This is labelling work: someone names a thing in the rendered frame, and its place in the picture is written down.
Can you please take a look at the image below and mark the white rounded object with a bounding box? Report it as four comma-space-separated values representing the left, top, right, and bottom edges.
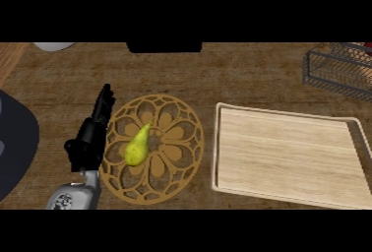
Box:
32, 42, 76, 52

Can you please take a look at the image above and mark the black box appliance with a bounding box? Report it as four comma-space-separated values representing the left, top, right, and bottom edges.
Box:
125, 42, 203, 54

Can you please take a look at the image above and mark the pale wooden tray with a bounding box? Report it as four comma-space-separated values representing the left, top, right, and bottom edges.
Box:
211, 101, 372, 211

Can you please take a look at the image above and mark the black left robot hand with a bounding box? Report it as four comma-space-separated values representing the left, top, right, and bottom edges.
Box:
63, 83, 118, 173

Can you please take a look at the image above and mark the yellow-green pear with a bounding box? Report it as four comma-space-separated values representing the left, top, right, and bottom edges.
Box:
124, 122, 152, 167

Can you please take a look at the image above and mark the round brown cutout placemat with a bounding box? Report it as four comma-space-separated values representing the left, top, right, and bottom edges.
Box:
99, 94, 206, 206

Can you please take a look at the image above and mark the dark grey rounded appliance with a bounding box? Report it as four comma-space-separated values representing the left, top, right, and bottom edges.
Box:
0, 90, 41, 202

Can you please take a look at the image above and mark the dark wire tiered basket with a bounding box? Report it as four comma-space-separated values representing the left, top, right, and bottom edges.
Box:
301, 42, 372, 102

